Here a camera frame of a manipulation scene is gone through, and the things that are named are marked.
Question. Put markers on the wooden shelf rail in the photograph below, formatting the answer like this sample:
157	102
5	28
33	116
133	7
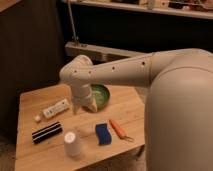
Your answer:
98	53

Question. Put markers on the black white striped cloth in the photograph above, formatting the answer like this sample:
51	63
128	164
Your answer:
46	132

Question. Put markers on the metal pole stand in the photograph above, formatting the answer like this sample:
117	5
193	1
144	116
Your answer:
75	37

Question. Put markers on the wooden table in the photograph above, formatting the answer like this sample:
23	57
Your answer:
125	106

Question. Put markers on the green bowl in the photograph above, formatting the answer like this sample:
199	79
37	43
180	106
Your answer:
100	98

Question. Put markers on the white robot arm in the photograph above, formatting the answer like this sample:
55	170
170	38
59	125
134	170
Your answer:
179	106

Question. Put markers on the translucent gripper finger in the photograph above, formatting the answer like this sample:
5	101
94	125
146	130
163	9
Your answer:
75	107

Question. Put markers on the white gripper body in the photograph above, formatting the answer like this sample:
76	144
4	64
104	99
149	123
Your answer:
82	94

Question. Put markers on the blue sponge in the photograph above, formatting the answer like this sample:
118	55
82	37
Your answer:
103	134

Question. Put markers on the white upside-down cup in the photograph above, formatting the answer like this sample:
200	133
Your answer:
72	144

